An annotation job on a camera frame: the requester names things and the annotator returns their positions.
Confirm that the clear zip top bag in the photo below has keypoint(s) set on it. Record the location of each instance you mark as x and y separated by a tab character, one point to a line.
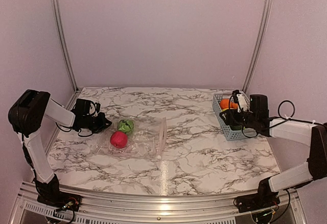
147	141

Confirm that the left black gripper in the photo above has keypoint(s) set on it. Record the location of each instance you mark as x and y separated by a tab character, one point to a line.
102	125

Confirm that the pink fake dragon fruit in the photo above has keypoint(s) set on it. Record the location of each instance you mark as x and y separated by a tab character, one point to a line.
119	139

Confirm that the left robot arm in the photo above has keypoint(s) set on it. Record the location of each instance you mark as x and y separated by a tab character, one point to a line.
26	117

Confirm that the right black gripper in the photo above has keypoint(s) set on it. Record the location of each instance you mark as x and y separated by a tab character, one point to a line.
231	116

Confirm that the light blue perforated basket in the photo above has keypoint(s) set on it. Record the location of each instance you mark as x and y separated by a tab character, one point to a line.
230	135

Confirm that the orange fake orange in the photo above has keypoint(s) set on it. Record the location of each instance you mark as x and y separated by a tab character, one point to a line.
225	104

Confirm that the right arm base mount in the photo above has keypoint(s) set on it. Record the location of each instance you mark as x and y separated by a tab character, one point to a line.
253	202

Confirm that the dark green fake vegetable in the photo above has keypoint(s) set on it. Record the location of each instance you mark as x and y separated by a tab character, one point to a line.
236	127

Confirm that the right aluminium frame post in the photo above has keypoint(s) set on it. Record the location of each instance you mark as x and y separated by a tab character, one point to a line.
258	44

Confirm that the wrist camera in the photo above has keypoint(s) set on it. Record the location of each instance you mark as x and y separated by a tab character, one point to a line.
96	109
241	100

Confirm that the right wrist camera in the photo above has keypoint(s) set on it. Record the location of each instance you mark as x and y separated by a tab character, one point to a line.
241	100

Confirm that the front aluminium rail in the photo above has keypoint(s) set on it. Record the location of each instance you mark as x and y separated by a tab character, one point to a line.
104	207

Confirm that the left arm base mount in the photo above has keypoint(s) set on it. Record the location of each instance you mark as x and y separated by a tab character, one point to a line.
64	201

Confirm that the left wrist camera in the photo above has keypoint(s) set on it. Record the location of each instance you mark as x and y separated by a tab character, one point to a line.
96	109

